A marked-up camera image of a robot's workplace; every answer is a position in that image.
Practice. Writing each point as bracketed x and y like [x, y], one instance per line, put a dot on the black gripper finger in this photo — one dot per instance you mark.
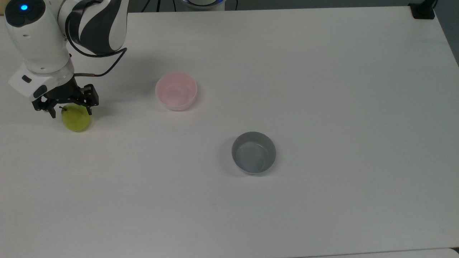
[45, 104]
[91, 96]

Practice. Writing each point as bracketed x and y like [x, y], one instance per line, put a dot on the pink bowl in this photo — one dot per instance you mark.
[176, 91]

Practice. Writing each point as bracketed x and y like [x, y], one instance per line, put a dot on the grey bowl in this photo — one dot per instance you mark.
[254, 153]

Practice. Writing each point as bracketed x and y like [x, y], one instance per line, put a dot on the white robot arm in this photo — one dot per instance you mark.
[39, 39]

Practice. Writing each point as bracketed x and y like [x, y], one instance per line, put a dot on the black table clamp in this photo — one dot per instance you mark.
[422, 11]

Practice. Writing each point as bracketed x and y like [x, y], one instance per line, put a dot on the green pear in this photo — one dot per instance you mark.
[76, 120]

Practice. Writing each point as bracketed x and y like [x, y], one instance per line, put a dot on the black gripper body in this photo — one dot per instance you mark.
[66, 93]

